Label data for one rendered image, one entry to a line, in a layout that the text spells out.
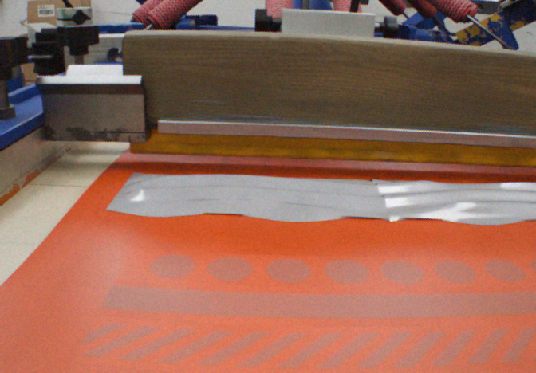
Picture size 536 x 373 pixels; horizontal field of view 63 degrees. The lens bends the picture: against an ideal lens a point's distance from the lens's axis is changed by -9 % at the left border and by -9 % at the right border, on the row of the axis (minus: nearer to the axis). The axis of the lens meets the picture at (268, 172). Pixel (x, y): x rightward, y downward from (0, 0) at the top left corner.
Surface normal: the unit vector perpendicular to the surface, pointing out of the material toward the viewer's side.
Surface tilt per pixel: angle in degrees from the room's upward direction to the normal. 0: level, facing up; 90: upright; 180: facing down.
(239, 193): 33
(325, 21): 90
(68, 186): 0
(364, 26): 90
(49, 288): 0
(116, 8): 90
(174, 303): 0
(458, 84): 90
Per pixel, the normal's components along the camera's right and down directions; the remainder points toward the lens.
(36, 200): 0.04, -0.94
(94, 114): 0.00, 0.34
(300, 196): -0.07, -0.64
